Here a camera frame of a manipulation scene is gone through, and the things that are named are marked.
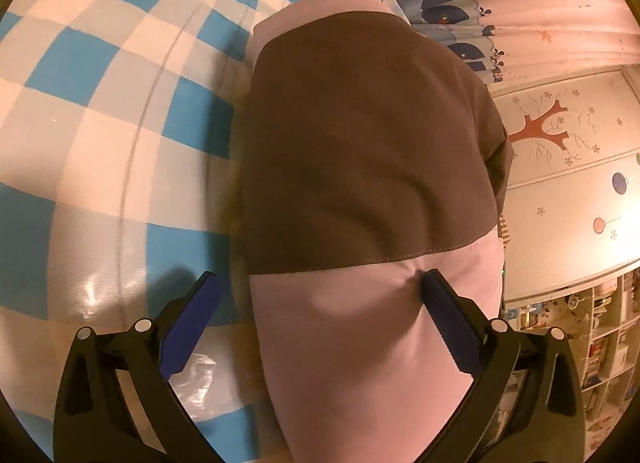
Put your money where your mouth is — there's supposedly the pink whale print curtain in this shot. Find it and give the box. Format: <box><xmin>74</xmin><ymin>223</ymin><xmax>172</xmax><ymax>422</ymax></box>
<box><xmin>350</xmin><ymin>0</ymin><xmax>640</xmax><ymax>89</ymax></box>

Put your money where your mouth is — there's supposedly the white shelf unit with books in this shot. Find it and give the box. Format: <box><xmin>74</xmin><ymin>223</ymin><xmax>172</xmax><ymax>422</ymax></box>
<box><xmin>501</xmin><ymin>263</ymin><xmax>640</xmax><ymax>446</ymax></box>

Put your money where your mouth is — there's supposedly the pink and brown garment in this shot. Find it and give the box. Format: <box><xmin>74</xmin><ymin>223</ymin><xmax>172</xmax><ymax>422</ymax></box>
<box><xmin>235</xmin><ymin>0</ymin><xmax>516</xmax><ymax>463</ymax></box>

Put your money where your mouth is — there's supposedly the white wardrobe with tree print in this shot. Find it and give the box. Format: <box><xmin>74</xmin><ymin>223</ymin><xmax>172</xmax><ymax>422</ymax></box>
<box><xmin>487</xmin><ymin>63</ymin><xmax>640</xmax><ymax>305</ymax></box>

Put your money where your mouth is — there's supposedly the blue white checkered cloth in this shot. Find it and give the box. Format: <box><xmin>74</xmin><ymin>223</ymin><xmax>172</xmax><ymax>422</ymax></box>
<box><xmin>0</xmin><ymin>0</ymin><xmax>416</xmax><ymax>463</ymax></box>

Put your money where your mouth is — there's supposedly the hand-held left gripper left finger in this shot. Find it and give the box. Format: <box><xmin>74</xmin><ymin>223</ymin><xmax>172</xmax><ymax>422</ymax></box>
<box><xmin>52</xmin><ymin>270</ymin><xmax>221</xmax><ymax>463</ymax></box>

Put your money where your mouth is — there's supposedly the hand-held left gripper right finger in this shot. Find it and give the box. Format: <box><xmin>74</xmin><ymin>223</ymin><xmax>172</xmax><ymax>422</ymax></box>
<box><xmin>421</xmin><ymin>269</ymin><xmax>586</xmax><ymax>463</ymax></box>

